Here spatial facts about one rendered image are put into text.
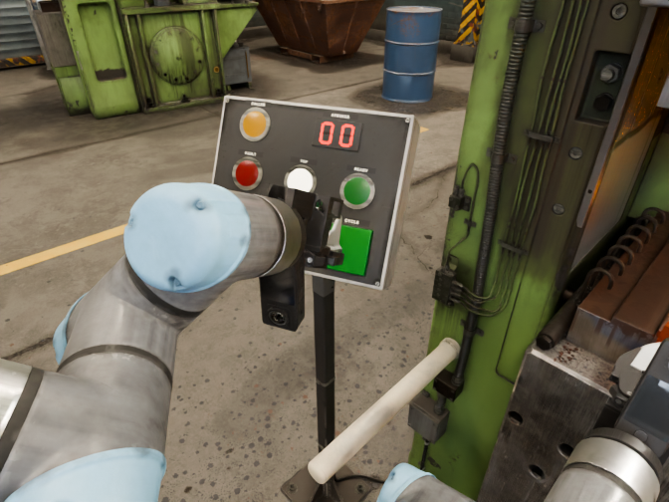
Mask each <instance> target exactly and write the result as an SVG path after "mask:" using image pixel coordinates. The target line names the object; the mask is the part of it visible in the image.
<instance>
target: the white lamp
mask: <svg viewBox="0 0 669 502"><path fill-rule="evenodd" d="M312 184H313V180H312V177H311V175H310V173H309V172H308V171H306V170H305V169H302V168H299V169H296V170H294V171H293V172H292V173H291V174H290V175H289V178H288V186H289V187H292V188H297V189H300V190H303V191H307V192H309V190H310V189H311V187H312Z"/></svg>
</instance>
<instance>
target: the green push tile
mask: <svg viewBox="0 0 669 502"><path fill-rule="evenodd" d="M372 235H373V230H369V229H363V228H358V227H352V226H347V225H342V226H341V230H340V237H339V245H340V247H341V248H342V252H341V253H343V254H344V257H343V263H342V265H336V266H330V265H328V266H327V269H332V270H336V271H341V272H345V273H349V274H354V275H359V276H365V274H366V269H367V263H368V257H369V252H370V246H371V241H372Z"/></svg>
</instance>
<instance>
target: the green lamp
mask: <svg viewBox="0 0 669 502"><path fill-rule="evenodd" d="M343 194H344V197H345V199H346V200H347V201H348V202H349V203H351V204H353V205H360V204H362V203H364V202H365V201H366V200H367V199H368V197H369V194H370V186H369V184H368V182H367V181H366V180H365V179H363V178H361V177H354V178H352V179H350V180H349V181H348V182H347V183H346V184H345V186H344V189H343Z"/></svg>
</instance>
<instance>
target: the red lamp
mask: <svg viewBox="0 0 669 502"><path fill-rule="evenodd" d="M235 175H236V179H237V181H238V182H239V183H240V184H241V185H243V186H251V185H253V184H254V183H255V182H256V180H257V178H258V175H259V171H258V167H257V166H256V164H255V163H254V162H252V161H249V160H245V161H243V162H241V163H240V164H239V165H238V166H237V168H236V173H235Z"/></svg>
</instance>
